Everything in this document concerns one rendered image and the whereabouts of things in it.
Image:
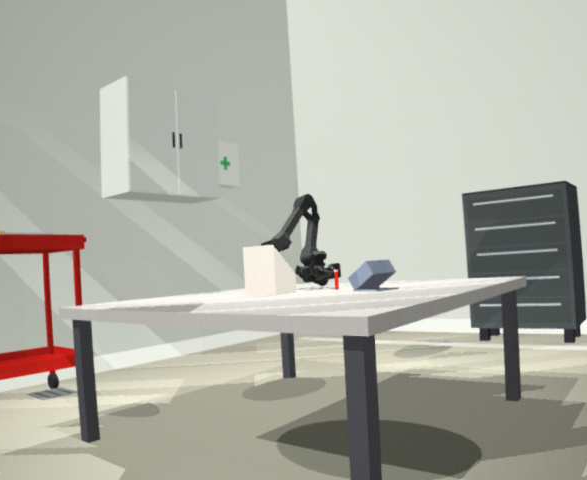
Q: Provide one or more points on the grey sloped panel with hole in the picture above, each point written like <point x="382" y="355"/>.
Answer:
<point x="372" y="274"/>

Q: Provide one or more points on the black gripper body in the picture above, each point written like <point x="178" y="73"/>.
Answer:
<point x="308" y="273"/>

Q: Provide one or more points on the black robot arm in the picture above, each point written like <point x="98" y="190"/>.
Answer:
<point x="310" y="255"/>

